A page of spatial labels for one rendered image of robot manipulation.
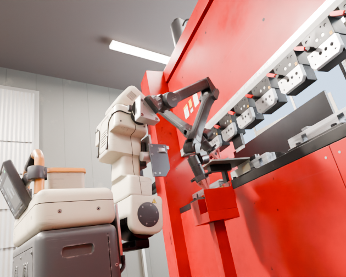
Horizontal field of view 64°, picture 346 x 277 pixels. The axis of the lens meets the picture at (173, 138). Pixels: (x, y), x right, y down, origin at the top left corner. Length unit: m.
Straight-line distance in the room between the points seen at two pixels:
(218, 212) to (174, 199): 1.13
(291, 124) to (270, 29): 0.83
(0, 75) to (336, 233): 4.53
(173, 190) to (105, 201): 1.55
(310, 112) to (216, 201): 1.02
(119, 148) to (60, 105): 3.54
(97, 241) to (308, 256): 0.84
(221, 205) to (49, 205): 0.79
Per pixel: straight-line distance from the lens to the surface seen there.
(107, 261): 0.95
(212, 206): 1.36
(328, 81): 4.49
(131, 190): 1.21
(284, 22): 1.56
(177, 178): 2.52
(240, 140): 1.82
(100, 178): 4.47
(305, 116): 2.13
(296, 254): 1.38
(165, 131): 2.64
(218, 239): 1.43
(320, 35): 1.39
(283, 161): 1.33
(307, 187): 1.25
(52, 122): 4.60
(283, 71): 1.51
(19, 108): 4.55
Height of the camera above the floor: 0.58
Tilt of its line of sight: 21 degrees up
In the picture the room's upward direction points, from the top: 10 degrees counter-clockwise
